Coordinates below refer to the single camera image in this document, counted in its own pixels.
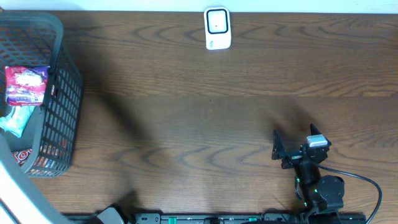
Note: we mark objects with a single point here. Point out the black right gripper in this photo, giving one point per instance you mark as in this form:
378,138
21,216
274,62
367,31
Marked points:
279,150

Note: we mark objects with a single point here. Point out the red purple snack bag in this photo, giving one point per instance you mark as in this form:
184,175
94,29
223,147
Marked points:
25,86

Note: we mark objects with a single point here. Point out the orange red chocolate bar wrapper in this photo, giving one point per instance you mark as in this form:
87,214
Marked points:
21,156

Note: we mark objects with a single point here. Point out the mint green wipes pack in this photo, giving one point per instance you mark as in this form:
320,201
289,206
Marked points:
16,121

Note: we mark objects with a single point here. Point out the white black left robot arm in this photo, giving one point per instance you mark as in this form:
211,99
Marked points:
23,202

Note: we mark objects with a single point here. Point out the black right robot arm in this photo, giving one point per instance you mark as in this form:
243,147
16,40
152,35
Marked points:
321,194

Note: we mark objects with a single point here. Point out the white barcode scanner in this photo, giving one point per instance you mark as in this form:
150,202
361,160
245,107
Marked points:
217,28

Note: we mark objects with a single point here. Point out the dark grey plastic basket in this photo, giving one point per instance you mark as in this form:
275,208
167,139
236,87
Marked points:
35,39

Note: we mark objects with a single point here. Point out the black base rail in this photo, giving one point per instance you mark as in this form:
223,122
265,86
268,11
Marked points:
268,217

